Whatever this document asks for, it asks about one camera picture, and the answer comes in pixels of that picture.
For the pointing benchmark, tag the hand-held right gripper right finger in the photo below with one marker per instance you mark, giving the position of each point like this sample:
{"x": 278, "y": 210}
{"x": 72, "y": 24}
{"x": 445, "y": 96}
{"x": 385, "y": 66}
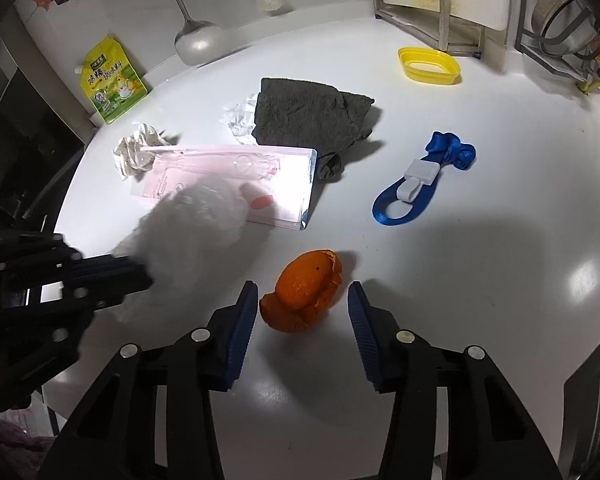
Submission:
{"x": 365, "y": 340}

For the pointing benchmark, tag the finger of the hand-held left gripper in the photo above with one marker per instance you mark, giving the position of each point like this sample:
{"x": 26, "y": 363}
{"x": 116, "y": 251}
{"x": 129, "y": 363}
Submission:
{"x": 115, "y": 295}
{"x": 110, "y": 267}

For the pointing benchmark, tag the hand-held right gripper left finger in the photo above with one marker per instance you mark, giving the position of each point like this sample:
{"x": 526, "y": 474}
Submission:
{"x": 240, "y": 332}

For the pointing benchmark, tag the orange peel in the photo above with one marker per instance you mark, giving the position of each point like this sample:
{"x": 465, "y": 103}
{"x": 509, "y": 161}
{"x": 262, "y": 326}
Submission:
{"x": 300, "y": 280}

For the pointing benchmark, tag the white translucent plastic bag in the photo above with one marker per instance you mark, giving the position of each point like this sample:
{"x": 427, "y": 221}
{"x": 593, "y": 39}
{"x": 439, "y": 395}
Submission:
{"x": 190, "y": 220}

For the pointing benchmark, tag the large white tissue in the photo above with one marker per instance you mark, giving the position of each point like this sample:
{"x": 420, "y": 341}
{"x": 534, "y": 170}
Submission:
{"x": 237, "y": 117}

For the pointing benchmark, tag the small crumpled white tissue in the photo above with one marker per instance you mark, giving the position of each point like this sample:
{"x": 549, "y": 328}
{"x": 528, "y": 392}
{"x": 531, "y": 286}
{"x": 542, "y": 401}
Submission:
{"x": 135, "y": 152}

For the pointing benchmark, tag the pink toothbrush package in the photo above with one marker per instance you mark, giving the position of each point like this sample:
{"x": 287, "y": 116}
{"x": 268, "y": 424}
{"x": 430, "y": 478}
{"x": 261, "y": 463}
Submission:
{"x": 290, "y": 185}

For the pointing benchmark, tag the black stove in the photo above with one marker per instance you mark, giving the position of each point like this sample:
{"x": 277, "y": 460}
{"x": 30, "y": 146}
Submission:
{"x": 25, "y": 125}

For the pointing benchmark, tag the yellow-green spout pouch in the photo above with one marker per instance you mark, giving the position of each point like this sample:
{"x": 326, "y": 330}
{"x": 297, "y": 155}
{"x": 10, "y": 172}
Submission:
{"x": 112, "y": 85}

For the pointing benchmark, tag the grey cloth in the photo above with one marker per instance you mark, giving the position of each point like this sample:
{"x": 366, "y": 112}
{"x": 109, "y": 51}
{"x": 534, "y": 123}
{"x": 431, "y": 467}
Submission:
{"x": 305, "y": 115}

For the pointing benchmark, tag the metal ladle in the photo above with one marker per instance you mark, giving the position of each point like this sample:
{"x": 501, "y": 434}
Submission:
{"x": 200, "y": 42}

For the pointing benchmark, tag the metal cutting board rack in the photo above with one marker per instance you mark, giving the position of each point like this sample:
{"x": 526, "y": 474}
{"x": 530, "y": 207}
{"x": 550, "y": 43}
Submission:
{"x": 442, "y": 15}

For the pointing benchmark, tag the yellow-green stick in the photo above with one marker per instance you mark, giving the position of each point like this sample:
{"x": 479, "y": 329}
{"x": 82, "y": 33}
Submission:
{"x": 595, "y": 84}

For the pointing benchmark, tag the metal colander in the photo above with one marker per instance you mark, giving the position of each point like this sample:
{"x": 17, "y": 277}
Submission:
{"x": 560, "y": 10}

